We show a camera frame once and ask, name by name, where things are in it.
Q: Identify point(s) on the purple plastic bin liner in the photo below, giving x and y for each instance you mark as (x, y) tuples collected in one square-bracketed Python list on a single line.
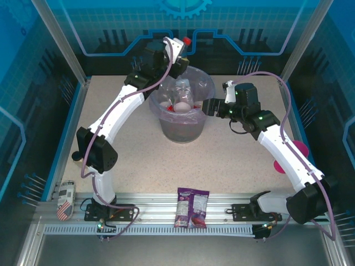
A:
[(206, 86)]

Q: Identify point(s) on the grey plastic bin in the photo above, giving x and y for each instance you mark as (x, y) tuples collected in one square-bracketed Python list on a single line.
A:
[(180, 133)]

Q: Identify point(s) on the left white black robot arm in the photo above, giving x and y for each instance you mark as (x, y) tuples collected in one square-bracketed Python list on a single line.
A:
[(122, 110)]

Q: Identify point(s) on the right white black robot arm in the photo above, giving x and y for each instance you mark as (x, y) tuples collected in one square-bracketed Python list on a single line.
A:
[(288, 160)]

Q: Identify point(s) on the purple snack packet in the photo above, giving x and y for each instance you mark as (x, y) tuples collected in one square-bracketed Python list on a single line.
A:
[(191, 207)]

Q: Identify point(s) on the metal front panel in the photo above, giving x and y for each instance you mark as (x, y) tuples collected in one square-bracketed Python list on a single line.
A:
[(177, 252)]

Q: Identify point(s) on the flag print pouch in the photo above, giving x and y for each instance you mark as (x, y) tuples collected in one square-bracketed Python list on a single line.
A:
[(66, 202)]

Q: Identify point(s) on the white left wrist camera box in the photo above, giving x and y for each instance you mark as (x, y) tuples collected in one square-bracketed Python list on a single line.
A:
[(174, 45)]

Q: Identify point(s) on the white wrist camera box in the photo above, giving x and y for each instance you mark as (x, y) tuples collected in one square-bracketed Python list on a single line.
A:
[(229, 95), (174, 45)]

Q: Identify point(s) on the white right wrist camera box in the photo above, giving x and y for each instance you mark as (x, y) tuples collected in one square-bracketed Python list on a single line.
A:
[(229, 95)]

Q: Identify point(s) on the right aluminium side rail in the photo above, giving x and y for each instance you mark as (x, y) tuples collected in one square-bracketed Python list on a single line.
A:
[(285, 94)]

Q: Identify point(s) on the aluminium side rail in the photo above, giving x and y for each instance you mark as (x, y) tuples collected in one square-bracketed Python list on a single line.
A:
[(285, 94), (79, 102)]

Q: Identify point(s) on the left aluminium side rail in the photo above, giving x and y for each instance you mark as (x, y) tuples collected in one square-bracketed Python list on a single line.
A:
[(79, 102)]

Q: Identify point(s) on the right aluminium frame post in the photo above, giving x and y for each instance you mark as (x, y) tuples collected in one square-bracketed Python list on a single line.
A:
[(305, 41)]

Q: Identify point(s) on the aluminium frame post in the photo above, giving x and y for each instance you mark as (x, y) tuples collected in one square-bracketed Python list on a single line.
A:
[(61, 41), (305, 41)]

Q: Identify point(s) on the left aluminium frame post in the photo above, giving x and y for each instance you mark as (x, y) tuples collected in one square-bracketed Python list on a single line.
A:
[(61, 41)]

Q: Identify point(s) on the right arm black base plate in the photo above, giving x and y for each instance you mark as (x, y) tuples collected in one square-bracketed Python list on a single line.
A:
[(240, 212)]

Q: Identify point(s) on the aluminium front rail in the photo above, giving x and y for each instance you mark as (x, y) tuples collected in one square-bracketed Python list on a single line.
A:
[(155, 206)]

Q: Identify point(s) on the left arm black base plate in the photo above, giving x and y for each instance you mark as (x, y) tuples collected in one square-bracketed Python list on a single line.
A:
[(124, 212)]

